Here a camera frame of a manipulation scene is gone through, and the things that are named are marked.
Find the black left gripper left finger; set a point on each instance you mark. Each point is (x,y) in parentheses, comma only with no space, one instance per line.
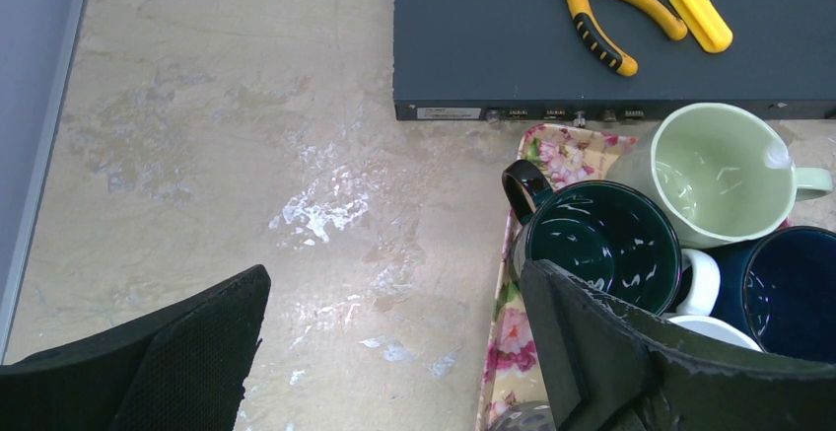
(180,368)

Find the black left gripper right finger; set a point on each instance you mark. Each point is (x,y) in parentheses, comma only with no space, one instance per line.
(608,365)

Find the dark green mug front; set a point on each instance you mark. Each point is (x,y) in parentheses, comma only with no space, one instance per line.
(526,416)

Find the dark green mug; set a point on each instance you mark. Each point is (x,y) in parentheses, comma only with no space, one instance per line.
(526,416)
(606,233)

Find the floral serving tray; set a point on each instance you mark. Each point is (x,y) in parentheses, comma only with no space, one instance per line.
(512,371)

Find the dark green mug back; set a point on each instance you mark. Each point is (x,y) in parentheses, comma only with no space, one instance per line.
(606,233)

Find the white mug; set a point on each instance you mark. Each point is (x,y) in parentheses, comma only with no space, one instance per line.
(693,312)

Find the navy blue mug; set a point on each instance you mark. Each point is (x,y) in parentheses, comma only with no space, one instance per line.
(780,291)

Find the light green mug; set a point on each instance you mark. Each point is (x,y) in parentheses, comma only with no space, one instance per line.
(719,173)

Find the dark grey network switch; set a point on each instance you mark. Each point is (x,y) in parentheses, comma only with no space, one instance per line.
(525,59)

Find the yellow handled screwdriver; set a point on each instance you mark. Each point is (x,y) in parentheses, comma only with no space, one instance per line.
(705,23)

